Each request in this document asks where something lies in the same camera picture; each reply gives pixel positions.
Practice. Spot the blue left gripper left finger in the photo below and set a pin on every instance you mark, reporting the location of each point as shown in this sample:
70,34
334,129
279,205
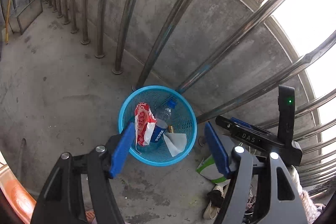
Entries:
119,146

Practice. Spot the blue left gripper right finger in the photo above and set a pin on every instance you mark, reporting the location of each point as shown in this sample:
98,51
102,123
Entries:
217,150

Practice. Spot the green white paper bag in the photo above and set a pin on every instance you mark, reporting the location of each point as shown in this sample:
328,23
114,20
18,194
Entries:
208,169

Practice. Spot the red white snack wrapper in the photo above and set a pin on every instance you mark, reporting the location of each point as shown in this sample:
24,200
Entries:
145,122

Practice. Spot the Pepsi plastic bottle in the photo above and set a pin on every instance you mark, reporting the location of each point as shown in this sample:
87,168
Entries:
162,116

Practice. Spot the white crumpled paper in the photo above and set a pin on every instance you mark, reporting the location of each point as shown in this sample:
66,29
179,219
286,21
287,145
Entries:
175,142

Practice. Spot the blue plastic waste basket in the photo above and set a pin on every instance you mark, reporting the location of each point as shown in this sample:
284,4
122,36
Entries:
182,121

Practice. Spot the beige shoe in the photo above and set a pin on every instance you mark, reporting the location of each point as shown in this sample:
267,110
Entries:
216,199

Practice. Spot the steel window railing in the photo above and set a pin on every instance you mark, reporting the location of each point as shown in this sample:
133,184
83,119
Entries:
59,97

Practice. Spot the yellow pole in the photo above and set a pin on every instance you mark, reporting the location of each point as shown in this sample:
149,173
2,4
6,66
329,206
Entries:
11,22

